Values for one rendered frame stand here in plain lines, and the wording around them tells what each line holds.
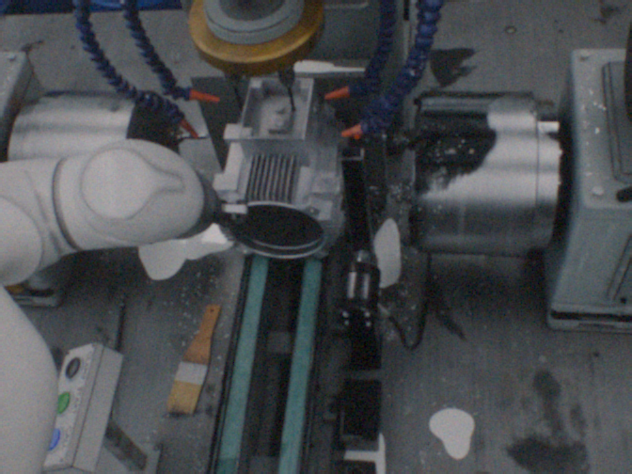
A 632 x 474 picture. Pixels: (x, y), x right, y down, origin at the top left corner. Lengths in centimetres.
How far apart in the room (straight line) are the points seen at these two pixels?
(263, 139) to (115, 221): 46
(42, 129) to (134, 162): 52
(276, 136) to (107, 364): 40
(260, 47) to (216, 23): 6
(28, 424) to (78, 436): 58
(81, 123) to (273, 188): 31
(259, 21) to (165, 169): 31
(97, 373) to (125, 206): 41
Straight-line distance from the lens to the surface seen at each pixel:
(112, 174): 78
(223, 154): 144
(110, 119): 126
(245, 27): 104
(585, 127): 117
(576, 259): 122
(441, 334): 138
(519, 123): 116
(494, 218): 115
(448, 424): 132
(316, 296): 129
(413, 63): 99
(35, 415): 54
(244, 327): 128
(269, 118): 124
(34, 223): 84
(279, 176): 120
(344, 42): 137
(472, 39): 180
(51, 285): 150
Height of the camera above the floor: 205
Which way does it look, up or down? 57 degrees down
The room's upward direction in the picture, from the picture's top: 12 degrees counter-clockwise
